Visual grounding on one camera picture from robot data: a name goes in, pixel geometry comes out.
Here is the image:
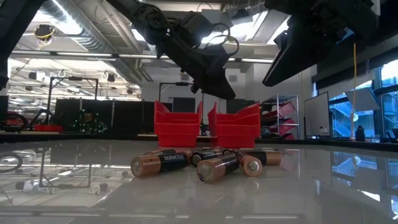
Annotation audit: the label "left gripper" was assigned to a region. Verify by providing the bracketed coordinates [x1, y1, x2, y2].
[136, 6, 236, 100]

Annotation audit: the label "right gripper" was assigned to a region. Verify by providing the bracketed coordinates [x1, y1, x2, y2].
[262, 0, 380, 87]

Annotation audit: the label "ceiling light strip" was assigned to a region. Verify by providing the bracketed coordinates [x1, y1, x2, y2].
[55, 51, 114, 58]
[228, 57, 274, 65]

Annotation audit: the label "red plastic bin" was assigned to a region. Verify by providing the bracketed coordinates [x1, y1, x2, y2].
[207, 101, 262, 149]
[154, 100, 203, 148]

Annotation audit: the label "red shelf bin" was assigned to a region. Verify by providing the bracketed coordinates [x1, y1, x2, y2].
[279, 118, 296, 135]
[278, 101, 297, 119]

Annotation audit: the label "whiteboard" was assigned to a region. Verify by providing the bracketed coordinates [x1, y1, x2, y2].
[303, 91, 331, 140]

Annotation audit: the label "metal shelf rack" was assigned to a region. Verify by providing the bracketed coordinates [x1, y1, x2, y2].
[260, 93, 302, 141]

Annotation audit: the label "white hanging panel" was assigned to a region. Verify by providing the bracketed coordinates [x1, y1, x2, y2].
[343, 88, 382, 113]

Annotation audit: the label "black partition panels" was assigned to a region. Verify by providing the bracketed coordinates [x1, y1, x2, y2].
[54, 98, 174, 135]

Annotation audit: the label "black bottle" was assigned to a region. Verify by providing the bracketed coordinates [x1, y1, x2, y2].
[355, 124, 366, 142]

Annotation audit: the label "black metal rig frame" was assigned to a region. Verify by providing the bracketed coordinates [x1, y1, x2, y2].
[45, 76, 100, 125]
[158, 81, 205, 103]

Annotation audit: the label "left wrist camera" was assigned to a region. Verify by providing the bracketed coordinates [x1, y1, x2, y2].
[182, 14, 215, 41]

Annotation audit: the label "yellow hanging cable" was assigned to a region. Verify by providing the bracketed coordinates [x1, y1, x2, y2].
[350, 42, 359, 140]

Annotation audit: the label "silver ceiling duct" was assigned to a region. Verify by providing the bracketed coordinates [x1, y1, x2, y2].
[24, 0, 147, 83]

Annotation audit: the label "hanging yellow cable reel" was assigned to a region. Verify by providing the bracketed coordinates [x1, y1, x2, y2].
[33, 24, 56, 42]

